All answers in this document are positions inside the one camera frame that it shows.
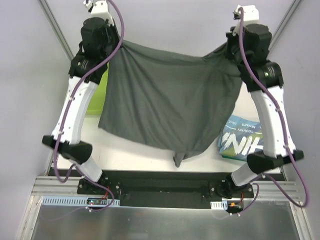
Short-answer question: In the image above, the right aluminium frame post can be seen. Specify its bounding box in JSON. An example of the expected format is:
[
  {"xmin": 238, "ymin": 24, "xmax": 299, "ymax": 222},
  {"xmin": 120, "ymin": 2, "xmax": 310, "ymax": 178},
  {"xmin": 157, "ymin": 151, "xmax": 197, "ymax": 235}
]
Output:
[{"xmin": 269, "ymin": 0, "xmax": 303, "ymax": 53}]

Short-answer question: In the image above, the folded blue printed t shirt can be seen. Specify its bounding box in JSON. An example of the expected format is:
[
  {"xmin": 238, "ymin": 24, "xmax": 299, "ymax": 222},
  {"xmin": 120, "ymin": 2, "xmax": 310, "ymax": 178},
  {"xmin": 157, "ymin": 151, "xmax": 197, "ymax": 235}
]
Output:
[{"xmin": 217, "ymin": 115, "xmax": 264, "ymax": 157}]

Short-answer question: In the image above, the folded green t shirt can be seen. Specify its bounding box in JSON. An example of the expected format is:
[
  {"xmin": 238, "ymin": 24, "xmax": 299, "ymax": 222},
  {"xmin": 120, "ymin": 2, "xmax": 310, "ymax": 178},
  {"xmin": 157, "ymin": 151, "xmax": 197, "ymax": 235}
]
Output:
[{"xmin": 221, "ymin": 154, "xmax": 247, "ymax": 162}]

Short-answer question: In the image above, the left aluminium frame post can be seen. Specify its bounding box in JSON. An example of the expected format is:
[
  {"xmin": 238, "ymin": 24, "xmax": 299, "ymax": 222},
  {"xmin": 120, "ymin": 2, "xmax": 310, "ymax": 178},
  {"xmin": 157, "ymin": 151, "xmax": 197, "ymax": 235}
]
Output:
[{"xmin": 37, "ymin": 0, "xmax": 74, "ymax": 61}]

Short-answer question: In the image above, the dark grey t shirt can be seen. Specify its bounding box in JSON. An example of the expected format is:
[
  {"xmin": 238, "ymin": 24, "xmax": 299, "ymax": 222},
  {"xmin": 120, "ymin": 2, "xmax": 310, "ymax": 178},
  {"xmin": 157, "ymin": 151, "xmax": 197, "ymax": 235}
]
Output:
[{"xmin": 98, "ymin": 41, "xmax": 242, "ymax": 167}]

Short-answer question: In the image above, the right white cable duct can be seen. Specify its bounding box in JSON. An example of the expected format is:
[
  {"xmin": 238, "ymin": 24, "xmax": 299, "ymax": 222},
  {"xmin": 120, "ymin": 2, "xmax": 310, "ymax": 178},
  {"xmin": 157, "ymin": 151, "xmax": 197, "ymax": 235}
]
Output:
[{"xmin": 210, "ymin": 200, "xmax": 228, "ymax": 211}]

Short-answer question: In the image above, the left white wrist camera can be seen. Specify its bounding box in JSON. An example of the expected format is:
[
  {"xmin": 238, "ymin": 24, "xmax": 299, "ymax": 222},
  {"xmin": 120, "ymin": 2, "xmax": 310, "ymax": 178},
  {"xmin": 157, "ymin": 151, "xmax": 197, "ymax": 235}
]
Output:
[{"xmin": 83, "ymin": 0, "xmax": 115, "ymax": 26}]

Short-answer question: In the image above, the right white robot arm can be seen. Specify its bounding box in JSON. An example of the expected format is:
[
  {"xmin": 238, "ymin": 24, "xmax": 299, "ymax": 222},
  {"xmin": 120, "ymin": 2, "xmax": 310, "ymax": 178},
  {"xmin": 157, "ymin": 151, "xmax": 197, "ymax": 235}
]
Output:
[{"xmin": 224, "ymin": 23, "xmax": 304, "ymax": 198}]

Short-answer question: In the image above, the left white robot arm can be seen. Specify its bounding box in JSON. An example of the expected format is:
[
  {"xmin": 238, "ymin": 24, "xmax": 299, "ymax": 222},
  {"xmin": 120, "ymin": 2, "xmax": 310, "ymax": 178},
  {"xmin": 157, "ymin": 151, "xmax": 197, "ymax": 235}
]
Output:
[{"xmin": 42, "ymin": 17, "xmax": 122, "ymax": 195}]

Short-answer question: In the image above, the aluminium frame post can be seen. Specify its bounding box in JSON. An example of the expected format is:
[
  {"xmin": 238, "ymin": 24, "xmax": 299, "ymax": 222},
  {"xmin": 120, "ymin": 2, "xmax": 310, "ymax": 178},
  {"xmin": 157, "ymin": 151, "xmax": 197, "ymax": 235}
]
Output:
[
  {"xmin": 37, "ymin": 0, "xmax": 74, "ymax": 61},
  {"xmin": 269, "ymin": 0, "xmax": 303, "ymax": 53}
]

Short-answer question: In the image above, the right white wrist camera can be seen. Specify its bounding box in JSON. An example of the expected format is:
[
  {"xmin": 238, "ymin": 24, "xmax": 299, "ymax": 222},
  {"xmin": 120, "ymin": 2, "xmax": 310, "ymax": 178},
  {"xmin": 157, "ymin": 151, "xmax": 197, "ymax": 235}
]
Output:
[{"xmin": 232, "ymin": 5, "xmax": 260, "ymax": 36}]

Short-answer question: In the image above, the lime green plastic bin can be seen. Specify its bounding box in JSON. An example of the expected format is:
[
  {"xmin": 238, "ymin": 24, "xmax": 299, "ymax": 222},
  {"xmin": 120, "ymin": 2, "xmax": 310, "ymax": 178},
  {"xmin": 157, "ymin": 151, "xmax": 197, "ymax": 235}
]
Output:
[{"xmin": 86, "ymin": 69, "xmax": 109, "ymax": 116}]

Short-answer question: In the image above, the white cable duct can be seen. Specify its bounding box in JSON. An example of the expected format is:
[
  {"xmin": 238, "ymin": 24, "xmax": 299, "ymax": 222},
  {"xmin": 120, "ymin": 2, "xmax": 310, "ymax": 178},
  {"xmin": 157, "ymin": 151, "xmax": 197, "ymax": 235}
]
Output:
[
  {"xmin": 210, "ymin": 200, "xmax": 228, "ymax": 211},
  {"xmin": 42, "ymin": 196, "xmax": 120, "ymax": 208}
]

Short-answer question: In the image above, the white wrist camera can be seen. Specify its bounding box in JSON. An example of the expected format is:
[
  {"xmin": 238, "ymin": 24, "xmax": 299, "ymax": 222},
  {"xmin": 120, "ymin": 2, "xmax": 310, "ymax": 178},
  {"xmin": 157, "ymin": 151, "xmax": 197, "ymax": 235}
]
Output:
[
  {"xmin": 232, "ymin": 5, "xmax": 260, "ymax": 36},
  {"xmin": 83, "ymin": 0, "xmax": 115, "ymax": 26}
]

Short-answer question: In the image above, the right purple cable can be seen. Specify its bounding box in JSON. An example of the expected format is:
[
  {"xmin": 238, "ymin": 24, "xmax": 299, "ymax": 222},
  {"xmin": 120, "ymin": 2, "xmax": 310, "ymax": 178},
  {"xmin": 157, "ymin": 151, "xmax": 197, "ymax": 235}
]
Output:
[{"xmin": 237, "ymin": 6, "xmax": 311, "ymax": 208}]

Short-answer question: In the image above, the left white cable duct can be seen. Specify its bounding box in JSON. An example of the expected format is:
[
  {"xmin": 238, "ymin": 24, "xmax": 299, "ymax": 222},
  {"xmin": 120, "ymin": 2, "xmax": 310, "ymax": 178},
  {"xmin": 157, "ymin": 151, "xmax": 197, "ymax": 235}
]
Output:
[{"xmin": 42, "ymin": 196, "xmax": 120, "ymax": 208}]

